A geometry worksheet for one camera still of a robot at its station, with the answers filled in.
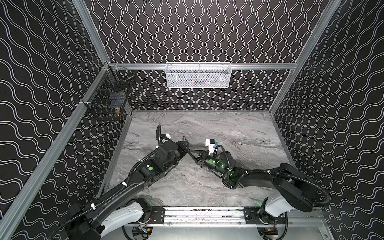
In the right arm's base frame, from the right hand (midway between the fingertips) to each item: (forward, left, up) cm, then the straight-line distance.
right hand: (187, 153), depth 72 cm
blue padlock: (+8, +2, +1) cm, 8 cm away
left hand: (+2, -4, +3) cm, 6 cm away
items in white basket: (+42, -13, +11) cm, 46 cm away
